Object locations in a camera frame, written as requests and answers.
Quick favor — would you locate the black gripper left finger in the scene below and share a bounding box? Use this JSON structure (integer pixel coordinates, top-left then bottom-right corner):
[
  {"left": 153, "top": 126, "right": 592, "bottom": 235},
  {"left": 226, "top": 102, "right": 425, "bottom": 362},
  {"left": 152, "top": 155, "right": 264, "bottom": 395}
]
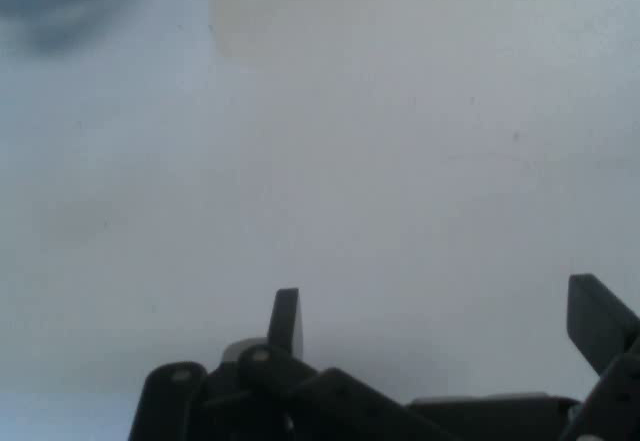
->
[{"left": 127, "top": 288, "right": 451, "bottom": 441}]

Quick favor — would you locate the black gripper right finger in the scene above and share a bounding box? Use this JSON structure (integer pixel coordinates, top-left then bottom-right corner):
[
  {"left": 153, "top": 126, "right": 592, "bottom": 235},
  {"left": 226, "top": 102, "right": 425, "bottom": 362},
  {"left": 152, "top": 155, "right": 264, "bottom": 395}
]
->
[{"left": 557, "top": 273, "right": 640, "bottom": 441}]

